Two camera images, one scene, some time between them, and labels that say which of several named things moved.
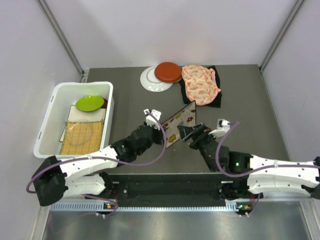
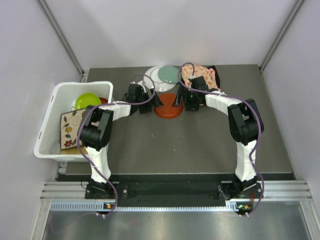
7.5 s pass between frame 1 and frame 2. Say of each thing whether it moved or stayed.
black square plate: moved
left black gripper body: moved
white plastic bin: stayed
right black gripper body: moved
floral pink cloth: stayed
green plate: moved
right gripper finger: moved
